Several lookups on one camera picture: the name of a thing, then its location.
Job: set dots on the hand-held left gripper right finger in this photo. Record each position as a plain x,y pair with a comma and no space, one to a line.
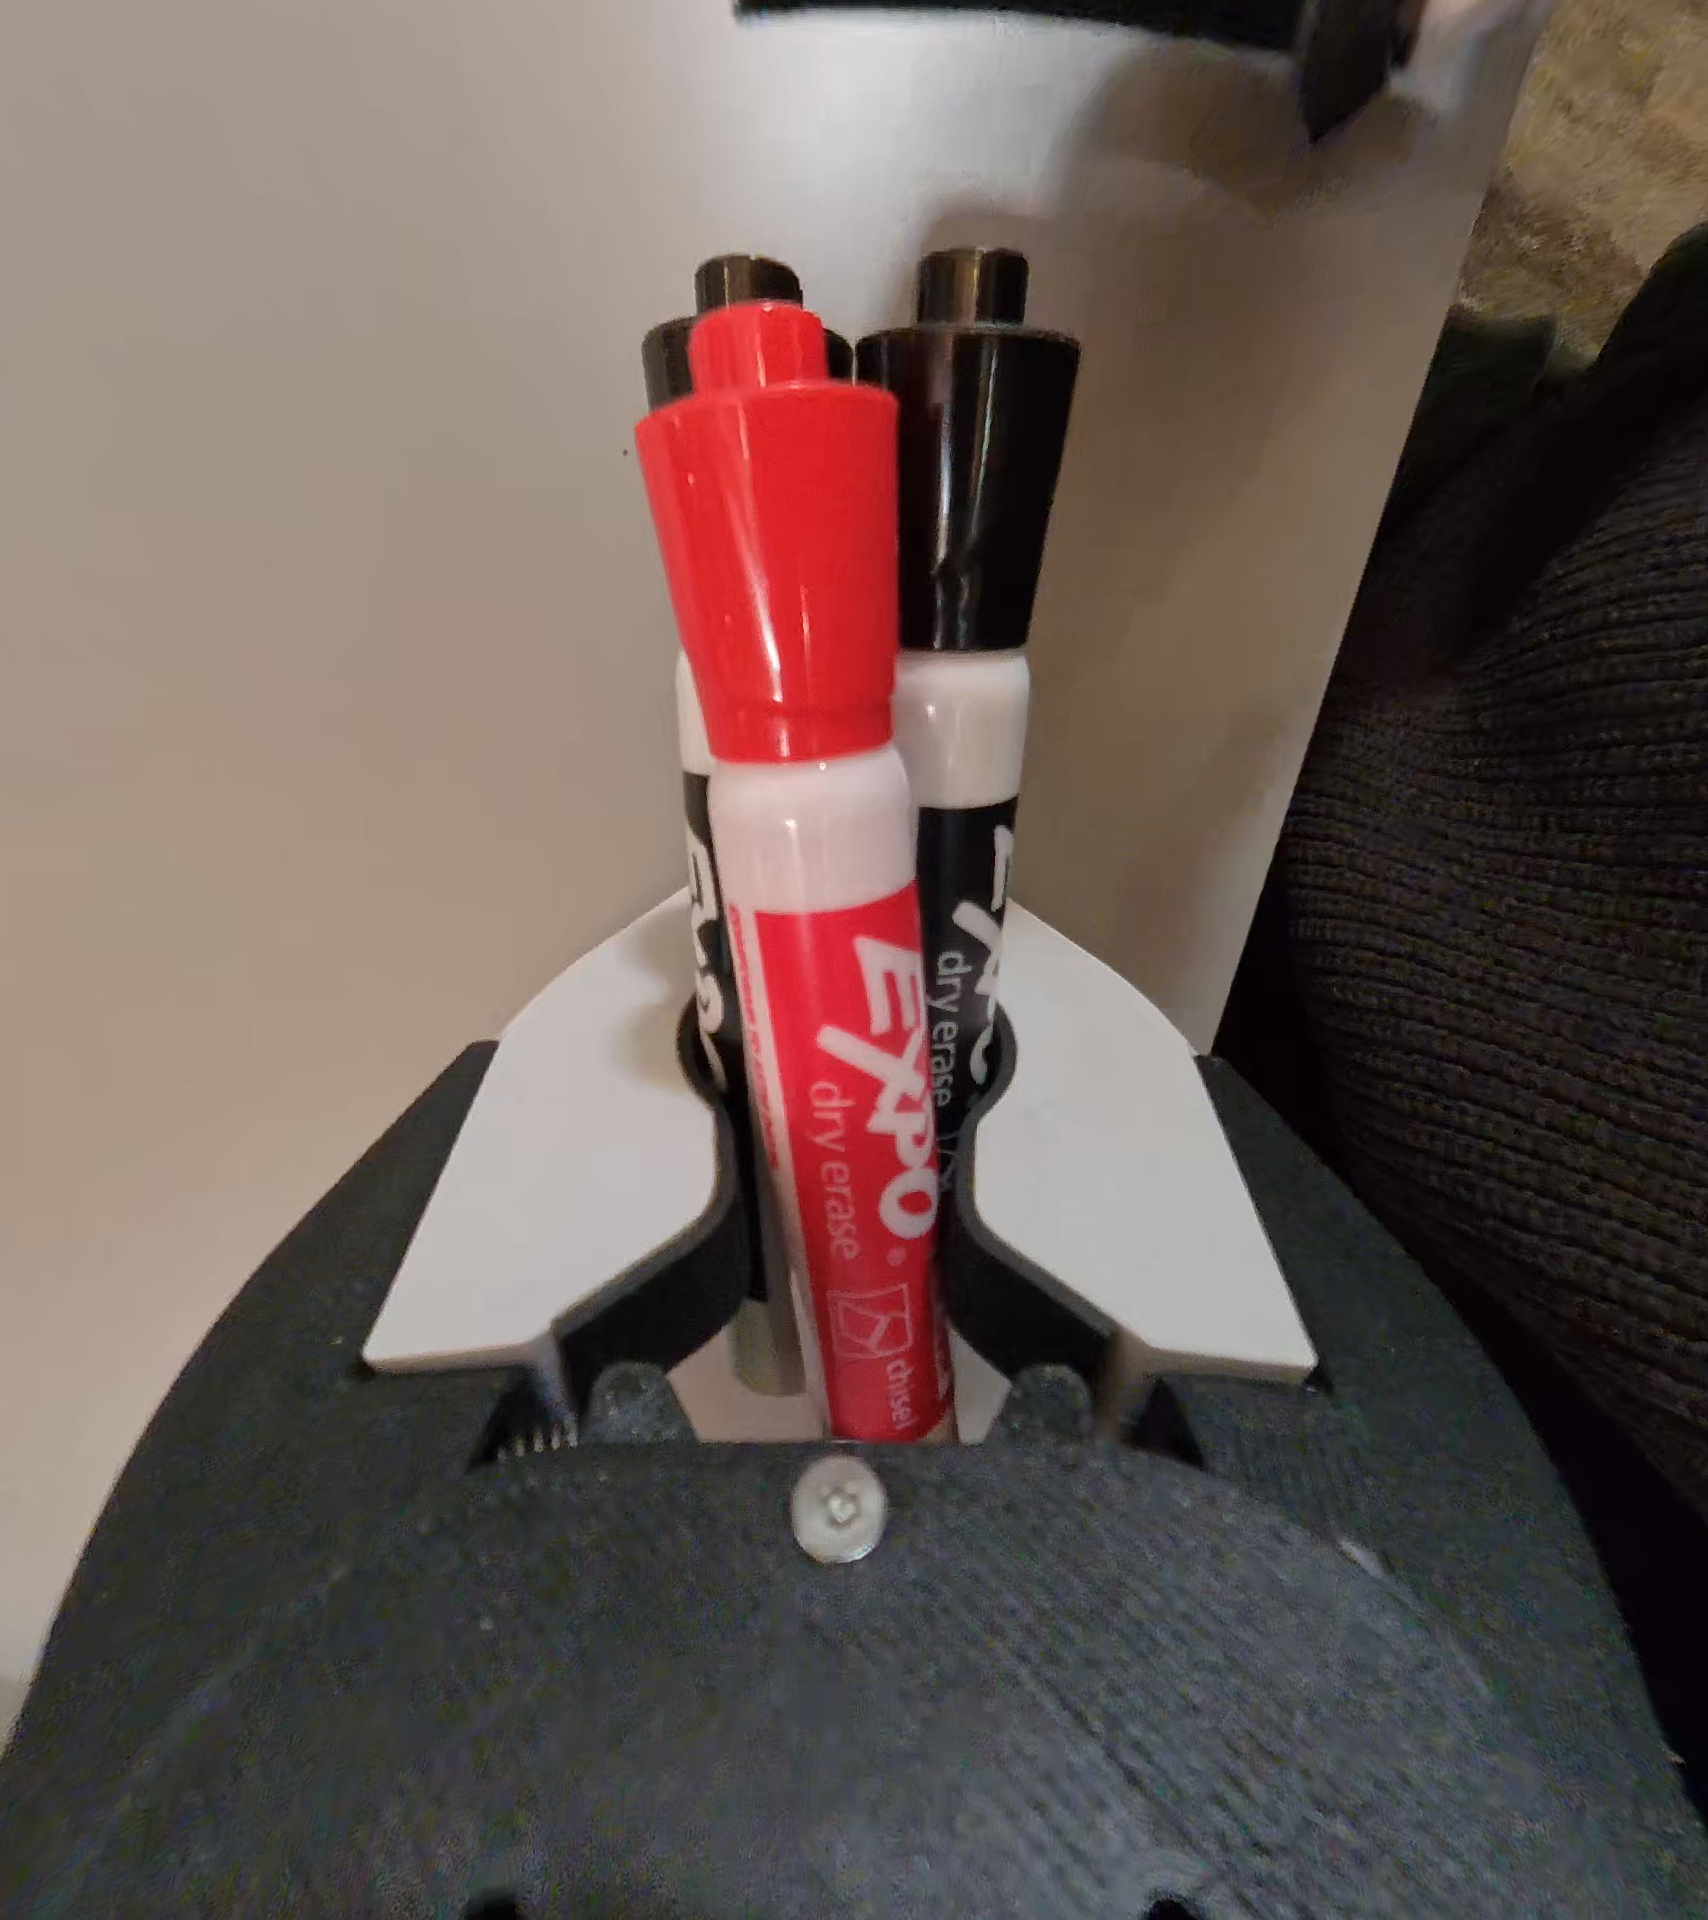
1138,1200

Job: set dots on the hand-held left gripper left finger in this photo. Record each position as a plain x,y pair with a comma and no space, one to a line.
538,1200

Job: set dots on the red dry erase marker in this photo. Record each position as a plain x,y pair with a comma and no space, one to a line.
779,570

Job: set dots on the black dry erase marker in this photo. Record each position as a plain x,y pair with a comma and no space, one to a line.
667,360
982,481

